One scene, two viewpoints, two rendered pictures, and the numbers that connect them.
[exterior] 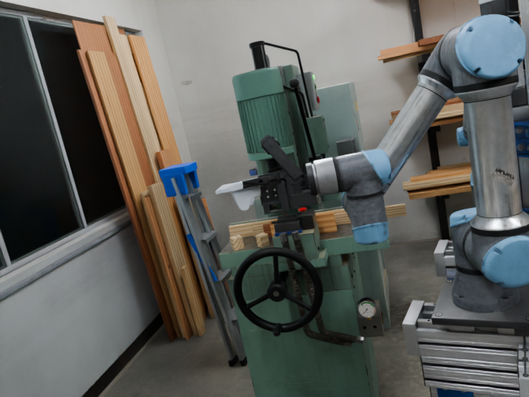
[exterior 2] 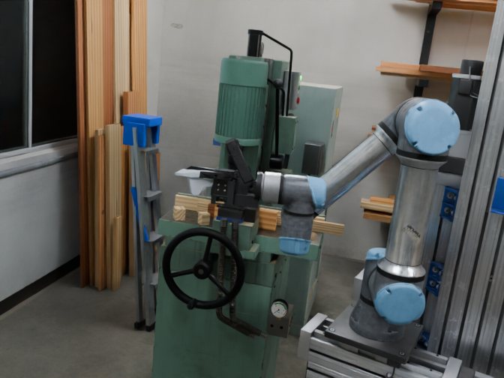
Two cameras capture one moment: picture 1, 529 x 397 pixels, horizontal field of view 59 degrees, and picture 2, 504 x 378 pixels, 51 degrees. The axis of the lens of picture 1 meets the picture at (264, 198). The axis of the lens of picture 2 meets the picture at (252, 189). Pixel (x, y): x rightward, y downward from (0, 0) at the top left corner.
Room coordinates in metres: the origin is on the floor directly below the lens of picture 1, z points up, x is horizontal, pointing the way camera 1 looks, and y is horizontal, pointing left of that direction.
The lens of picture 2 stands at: (-0.28, -0.01, 1.51)
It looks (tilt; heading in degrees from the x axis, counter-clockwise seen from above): 14 degrees down; 357
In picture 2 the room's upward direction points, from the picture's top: 6 degrees clockwise
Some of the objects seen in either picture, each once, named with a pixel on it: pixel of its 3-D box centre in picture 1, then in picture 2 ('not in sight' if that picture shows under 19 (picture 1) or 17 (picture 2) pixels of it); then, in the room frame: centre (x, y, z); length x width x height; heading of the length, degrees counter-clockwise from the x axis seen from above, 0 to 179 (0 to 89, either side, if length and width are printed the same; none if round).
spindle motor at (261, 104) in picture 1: (264, 114); (241, 102); (1.73, -0.06, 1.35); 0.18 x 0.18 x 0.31
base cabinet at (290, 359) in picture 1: (315, 343); (224, 328); (1.85, -0.09, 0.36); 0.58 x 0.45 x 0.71; 166
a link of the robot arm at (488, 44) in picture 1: (492, 156); (410, 213); (0.93, -0.47, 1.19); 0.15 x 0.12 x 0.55; 175
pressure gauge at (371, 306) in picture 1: (367, 309); (279, 310); (1.46, -0.26, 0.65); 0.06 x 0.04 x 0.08; 76
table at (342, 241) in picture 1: (302, 246); (239, 235); (1.61, -0.10, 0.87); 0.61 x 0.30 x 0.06; 76
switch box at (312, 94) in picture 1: (308, 91); (291, 90); (2.01, -0.27, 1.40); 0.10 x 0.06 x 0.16; 166
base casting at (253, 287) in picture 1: (298, 255); (233, 241); (1.85, -0.09, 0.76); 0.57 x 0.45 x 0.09; 166
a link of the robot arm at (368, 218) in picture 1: (367, 214); (295, 229); (0.97, -0.21, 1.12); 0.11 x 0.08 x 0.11; 175
